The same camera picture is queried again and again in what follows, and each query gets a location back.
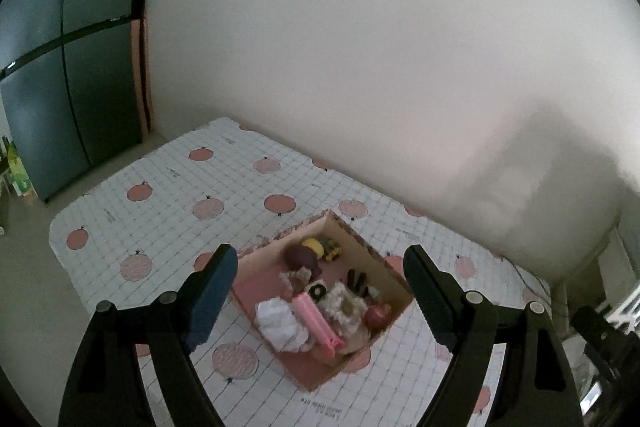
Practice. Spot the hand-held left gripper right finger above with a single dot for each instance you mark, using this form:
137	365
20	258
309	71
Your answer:
432	302

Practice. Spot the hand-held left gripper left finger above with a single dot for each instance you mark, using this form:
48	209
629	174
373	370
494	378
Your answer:
210	302

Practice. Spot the printed cardboard box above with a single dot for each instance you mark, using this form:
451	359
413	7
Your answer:
250	292

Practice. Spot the dark green dinosaur toy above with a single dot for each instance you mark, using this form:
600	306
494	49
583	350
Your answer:
357	282

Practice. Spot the purple mushroom toy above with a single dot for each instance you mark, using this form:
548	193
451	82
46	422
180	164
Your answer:
300	257

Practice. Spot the colourful block toy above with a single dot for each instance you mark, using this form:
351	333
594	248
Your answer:
331	252

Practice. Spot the pink round toy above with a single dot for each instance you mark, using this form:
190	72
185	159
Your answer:
377	314

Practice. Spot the white shelf unit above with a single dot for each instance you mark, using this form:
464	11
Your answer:
617	267

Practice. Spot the crumpled white paper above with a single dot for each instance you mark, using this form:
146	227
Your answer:
280	322

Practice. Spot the small white block toy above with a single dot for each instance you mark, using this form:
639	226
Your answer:
311	286

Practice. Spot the pink long plastic toy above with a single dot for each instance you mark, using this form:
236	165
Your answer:
312	319

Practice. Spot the grid fruit print tablecloth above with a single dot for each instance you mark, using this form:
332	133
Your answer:
175	187

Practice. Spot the green carton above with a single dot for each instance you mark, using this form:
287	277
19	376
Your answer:
17	177

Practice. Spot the dark grey refrigerator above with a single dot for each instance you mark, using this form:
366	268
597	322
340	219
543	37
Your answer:
60	82

